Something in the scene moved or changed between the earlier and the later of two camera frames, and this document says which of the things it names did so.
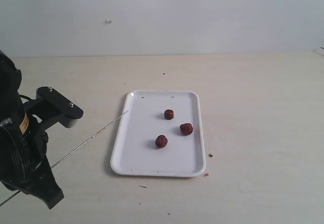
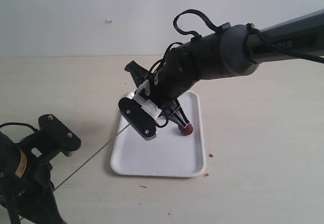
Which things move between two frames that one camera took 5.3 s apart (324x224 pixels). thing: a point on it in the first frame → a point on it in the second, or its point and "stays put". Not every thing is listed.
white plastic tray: x=160 y=134 stays put
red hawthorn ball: x=186 y=128 stays put
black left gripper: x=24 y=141 → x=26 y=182
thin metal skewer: x=69 y=154 → x=70 y=176
